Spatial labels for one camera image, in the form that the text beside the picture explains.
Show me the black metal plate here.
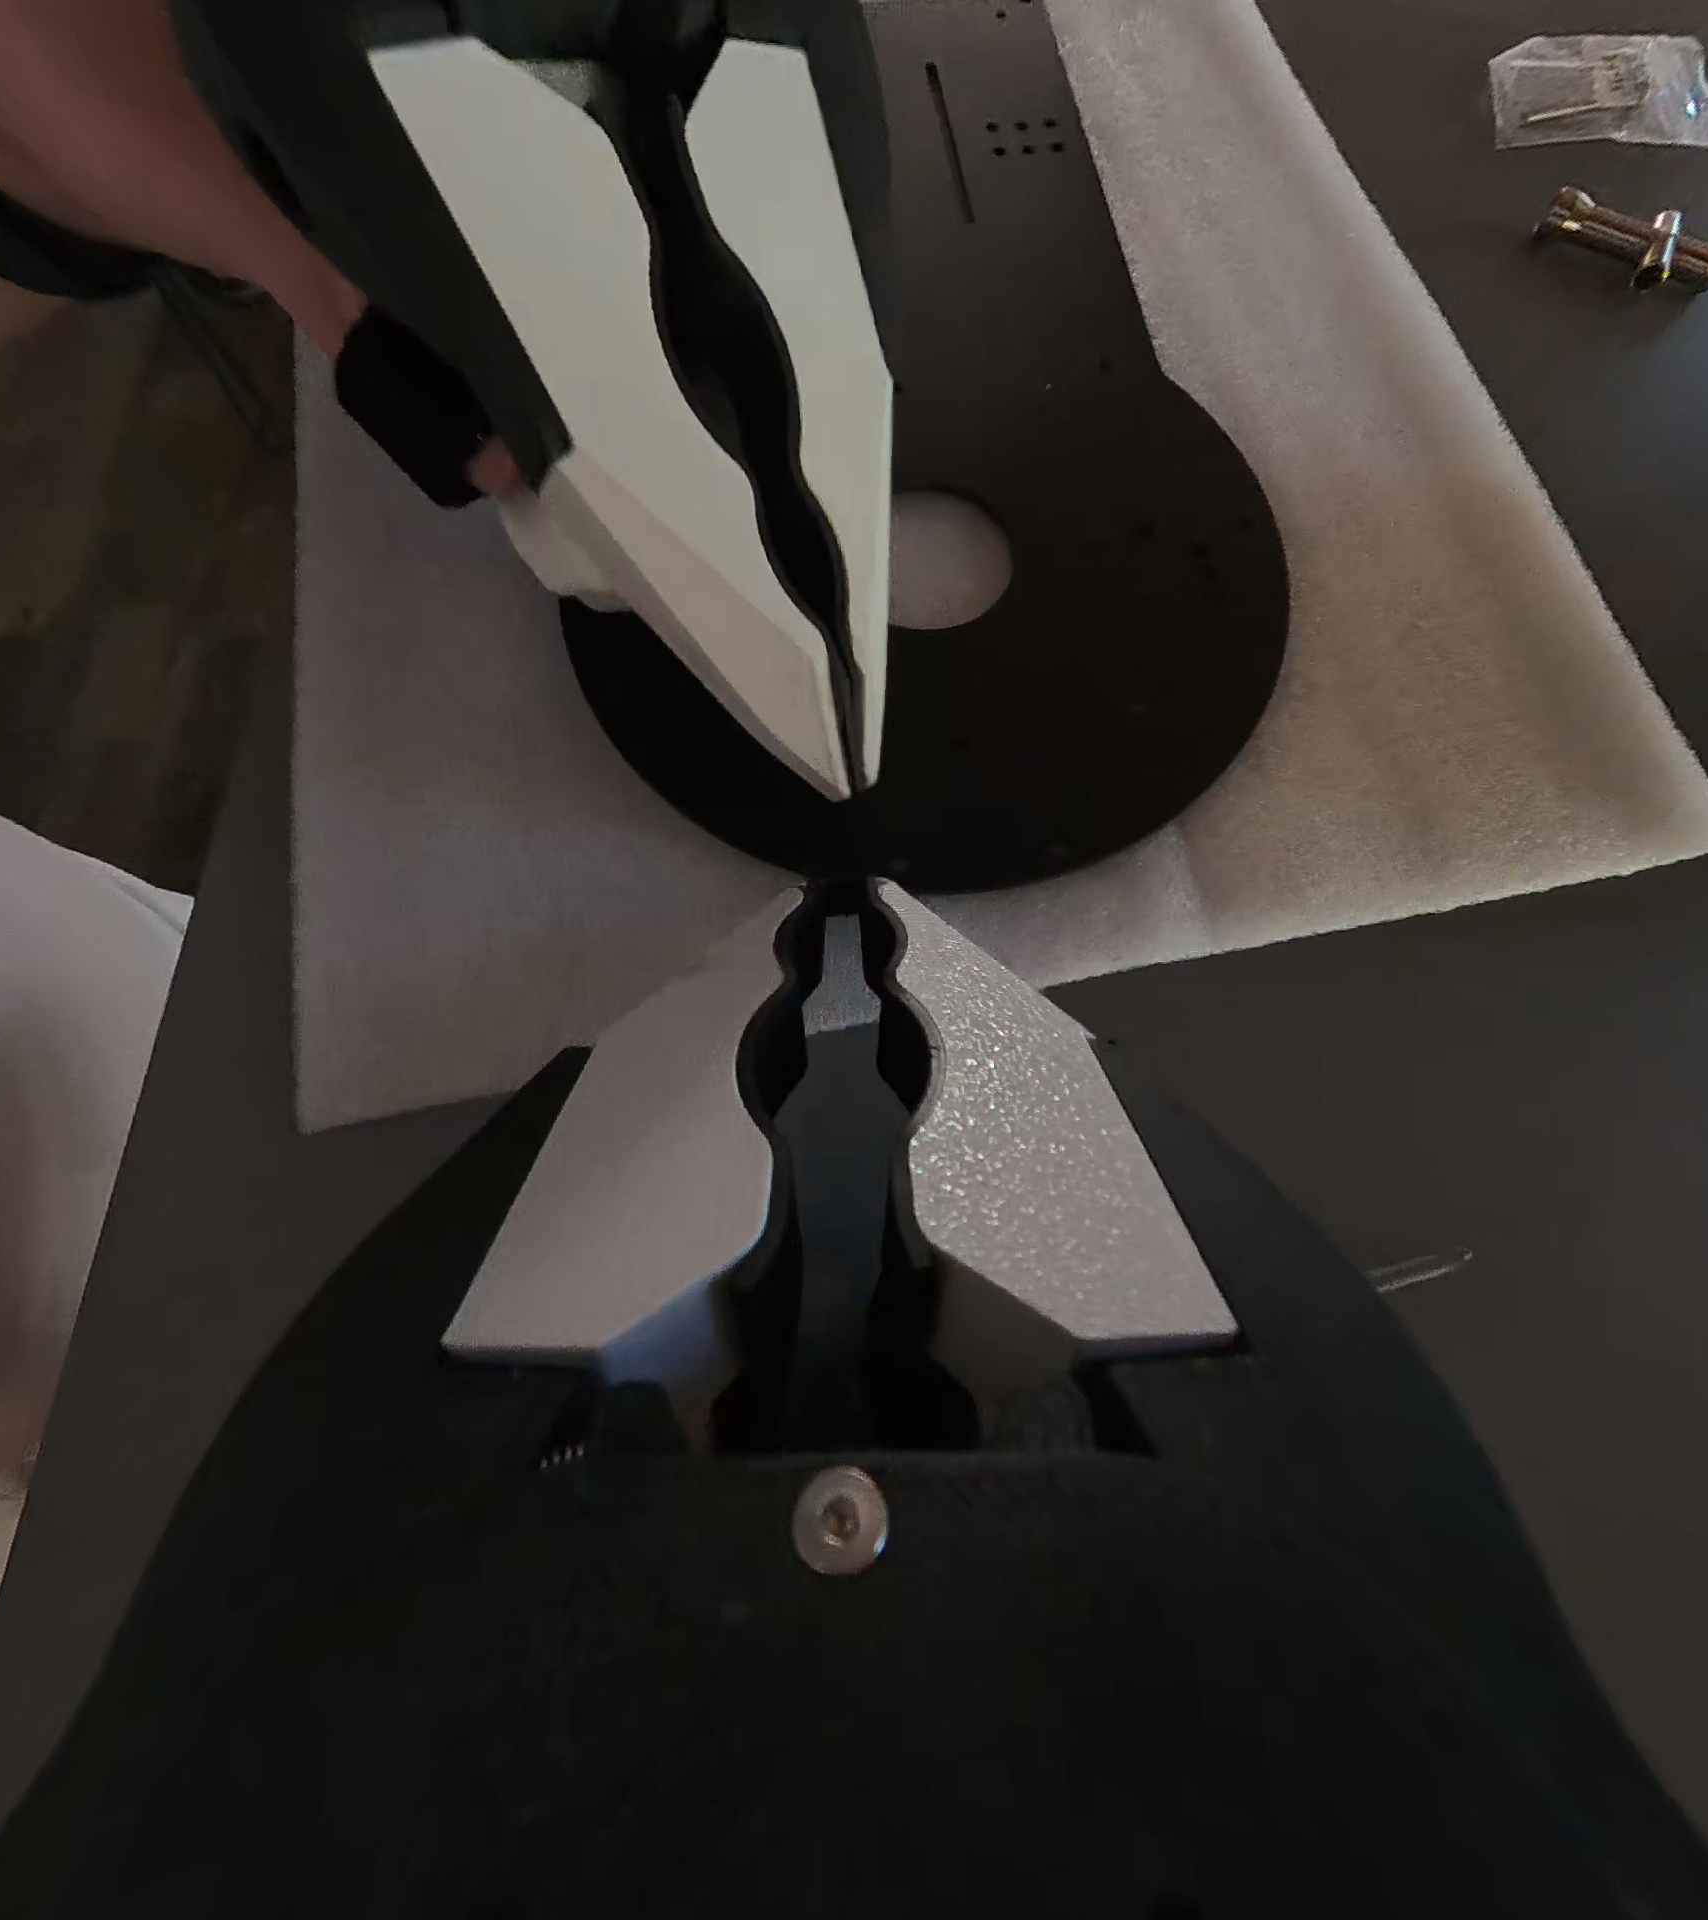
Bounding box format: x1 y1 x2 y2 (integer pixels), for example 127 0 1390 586
558 0 1292 898

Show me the metal cross wrench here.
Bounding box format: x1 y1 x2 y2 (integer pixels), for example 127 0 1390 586
1533 182 1708 291

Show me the white foam sheet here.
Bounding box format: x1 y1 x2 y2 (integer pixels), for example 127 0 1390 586
291 0 1708 1134

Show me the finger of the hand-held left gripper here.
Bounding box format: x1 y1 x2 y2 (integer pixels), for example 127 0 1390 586
658 37 896 801
370 32 861 801

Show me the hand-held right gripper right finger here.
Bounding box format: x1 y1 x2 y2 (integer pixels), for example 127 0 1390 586
854 876 1243 1368

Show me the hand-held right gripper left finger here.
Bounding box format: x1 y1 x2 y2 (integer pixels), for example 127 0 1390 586
441 883 834 1374

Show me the black wrist strap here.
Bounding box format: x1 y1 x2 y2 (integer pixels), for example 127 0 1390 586
0 113 264 310

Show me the dark desk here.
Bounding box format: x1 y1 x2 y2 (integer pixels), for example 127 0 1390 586
0 0 1708 1920

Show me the clear bag of screws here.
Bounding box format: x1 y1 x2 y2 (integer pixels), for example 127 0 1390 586
1486 32 1708 152

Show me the person's left hand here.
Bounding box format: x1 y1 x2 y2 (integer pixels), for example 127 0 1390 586
0 0 369 354

